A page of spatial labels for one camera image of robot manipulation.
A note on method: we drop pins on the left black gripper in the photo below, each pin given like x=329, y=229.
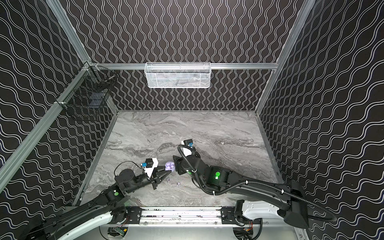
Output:
x=153, y=178

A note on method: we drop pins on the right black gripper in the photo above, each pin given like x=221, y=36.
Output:
x=179, y=165

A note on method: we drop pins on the purple earbud charging case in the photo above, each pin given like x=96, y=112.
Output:
x=170, y=166

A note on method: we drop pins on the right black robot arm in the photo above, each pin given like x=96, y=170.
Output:
x=215, y=181

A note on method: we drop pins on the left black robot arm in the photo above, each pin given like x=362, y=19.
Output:
x=111, y=202

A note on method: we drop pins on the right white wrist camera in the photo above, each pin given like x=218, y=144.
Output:
x=190, y=147

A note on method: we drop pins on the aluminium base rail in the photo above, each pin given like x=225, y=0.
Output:
x=197, y=216

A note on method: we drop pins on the white wire mesh basket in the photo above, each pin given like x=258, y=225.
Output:
x=177, y=75

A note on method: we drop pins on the black wire basket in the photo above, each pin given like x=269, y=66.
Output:
x=88, y=101

